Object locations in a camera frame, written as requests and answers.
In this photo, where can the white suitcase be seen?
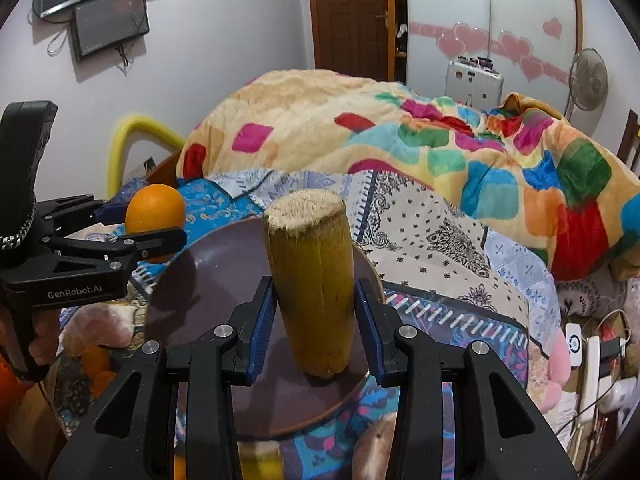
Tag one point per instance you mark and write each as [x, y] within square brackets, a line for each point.
[474, 82]

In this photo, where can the dark wall panel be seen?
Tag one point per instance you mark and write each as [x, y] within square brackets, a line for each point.
[101, 24]

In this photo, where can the left hand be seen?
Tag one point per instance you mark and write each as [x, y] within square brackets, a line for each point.
[42, 348]

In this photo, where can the brown round plate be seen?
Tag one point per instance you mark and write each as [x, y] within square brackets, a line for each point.
[199, 290]

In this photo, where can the yellow foam tube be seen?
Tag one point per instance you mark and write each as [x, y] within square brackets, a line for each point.
[132, 131]

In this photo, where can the colourful patchwork blanket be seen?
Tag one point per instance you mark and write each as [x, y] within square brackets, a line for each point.
[521, 169]

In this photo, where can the blue patterned bedsheet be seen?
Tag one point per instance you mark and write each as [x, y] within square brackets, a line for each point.
[413, 237]

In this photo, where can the white wardrobe with hearts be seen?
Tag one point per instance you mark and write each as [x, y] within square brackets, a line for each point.
[531, 43]

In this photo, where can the brown wooden door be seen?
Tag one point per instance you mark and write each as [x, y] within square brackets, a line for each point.
[354, 37]

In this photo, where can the white power strip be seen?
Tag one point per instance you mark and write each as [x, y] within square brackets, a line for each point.
[590, 386]

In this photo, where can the small orange with sticker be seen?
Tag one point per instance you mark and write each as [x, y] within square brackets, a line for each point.
[155, 207]

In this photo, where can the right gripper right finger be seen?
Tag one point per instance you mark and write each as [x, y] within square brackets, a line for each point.
[402, 356]

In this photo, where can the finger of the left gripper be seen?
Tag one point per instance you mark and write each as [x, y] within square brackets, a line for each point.
[127, 248]

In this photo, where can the standing fan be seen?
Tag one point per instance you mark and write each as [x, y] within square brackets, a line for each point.
[587, 82]

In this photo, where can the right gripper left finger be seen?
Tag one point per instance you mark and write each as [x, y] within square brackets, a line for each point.
[257, 328]

